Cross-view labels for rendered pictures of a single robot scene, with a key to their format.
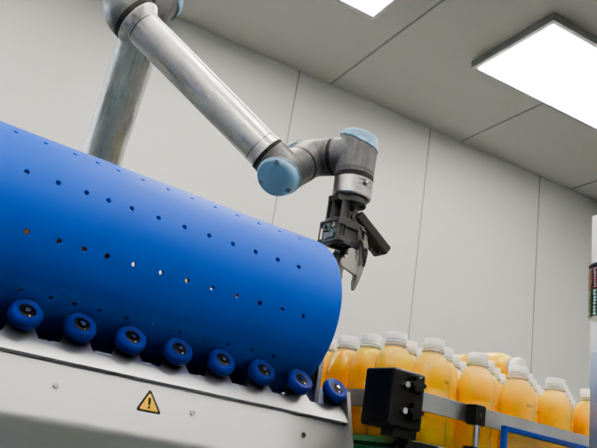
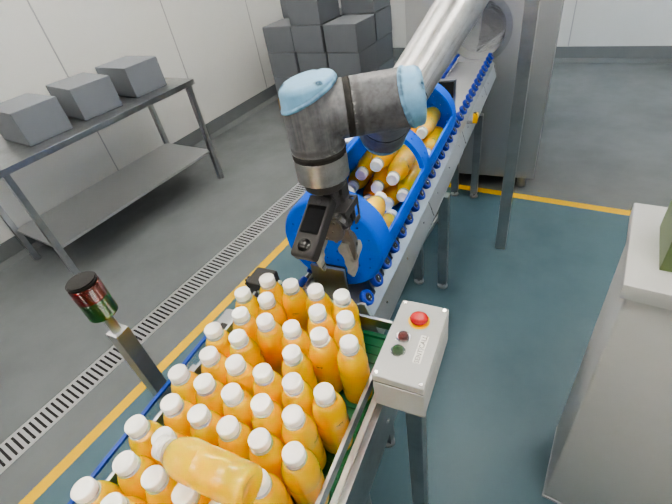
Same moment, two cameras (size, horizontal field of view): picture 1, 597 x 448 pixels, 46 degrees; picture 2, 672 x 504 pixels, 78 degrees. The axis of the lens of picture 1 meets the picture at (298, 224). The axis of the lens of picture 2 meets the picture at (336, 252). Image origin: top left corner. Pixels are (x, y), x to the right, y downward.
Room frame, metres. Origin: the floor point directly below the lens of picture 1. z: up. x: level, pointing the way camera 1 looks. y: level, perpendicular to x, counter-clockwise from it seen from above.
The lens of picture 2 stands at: (2.07, -0.39, 1.77)
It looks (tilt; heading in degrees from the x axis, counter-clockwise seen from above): 39 degrees down; 154
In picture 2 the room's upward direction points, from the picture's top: 11 degrees counter-clockwise
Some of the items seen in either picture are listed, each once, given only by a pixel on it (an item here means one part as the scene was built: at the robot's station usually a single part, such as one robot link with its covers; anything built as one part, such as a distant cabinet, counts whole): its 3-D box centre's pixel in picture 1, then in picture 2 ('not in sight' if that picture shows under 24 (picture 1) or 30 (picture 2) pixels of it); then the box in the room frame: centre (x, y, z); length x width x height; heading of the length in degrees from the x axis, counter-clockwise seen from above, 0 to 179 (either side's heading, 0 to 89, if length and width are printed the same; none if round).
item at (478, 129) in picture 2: not in sight; (476, 158); (0.26, 1.70, 0.31); 0.06 x 0.06 x 0.63; 33
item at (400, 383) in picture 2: not in sight; (412, 354); (1.66, -0.07, 1.05); 0.20 x 0.10 x 0.10; 123
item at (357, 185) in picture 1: (353, 191); (320, 166); (1.49, -0.11, 1.44); 0.10 x 0.09 x 0.05; 33
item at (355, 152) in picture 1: (355, 157); (314, 116); (1.50, -0.11, 1.53); 0.10 x 0.09 x 0.12; 60
